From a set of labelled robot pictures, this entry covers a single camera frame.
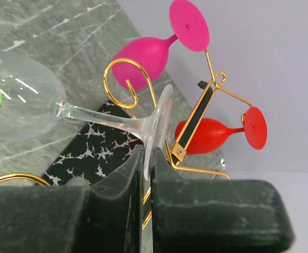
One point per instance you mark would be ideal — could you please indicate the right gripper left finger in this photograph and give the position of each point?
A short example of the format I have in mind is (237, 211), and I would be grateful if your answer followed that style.
(105, 217)

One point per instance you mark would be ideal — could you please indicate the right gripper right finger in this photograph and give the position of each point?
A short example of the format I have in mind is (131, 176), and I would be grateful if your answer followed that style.
(202, 215)

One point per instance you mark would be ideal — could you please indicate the red wine glass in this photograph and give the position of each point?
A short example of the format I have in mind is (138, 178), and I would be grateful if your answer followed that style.
(211, 133)

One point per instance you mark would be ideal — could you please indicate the clear glass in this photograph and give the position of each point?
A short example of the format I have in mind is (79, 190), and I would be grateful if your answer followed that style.
(34, 101)

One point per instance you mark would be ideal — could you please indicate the magenta wine glass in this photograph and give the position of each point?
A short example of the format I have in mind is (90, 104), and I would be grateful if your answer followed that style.
(151, 53)

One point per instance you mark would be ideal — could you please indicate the black marbled rack base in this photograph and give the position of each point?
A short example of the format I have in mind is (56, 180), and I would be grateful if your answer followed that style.
(93, 154)

